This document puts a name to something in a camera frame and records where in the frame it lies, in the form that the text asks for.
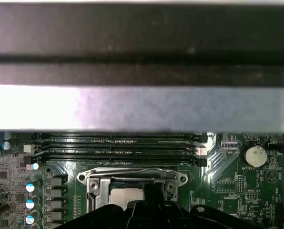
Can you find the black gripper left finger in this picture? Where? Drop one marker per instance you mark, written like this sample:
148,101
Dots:
104,214

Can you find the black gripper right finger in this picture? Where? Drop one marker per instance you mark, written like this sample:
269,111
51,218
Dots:
216,221

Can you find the metal socket cover frame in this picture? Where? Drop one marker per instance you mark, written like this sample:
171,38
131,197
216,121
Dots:
104,193

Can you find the silver square CPU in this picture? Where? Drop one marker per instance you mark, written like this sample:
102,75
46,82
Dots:
125,196

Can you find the CPU socket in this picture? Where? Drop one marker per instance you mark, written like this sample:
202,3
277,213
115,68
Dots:
92,184

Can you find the green motherboard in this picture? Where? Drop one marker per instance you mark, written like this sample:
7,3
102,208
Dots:
213,167

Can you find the round coin battery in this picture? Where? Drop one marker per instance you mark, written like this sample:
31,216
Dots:
256,156

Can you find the black open PC case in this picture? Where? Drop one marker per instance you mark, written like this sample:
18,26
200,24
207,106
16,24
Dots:
142,35

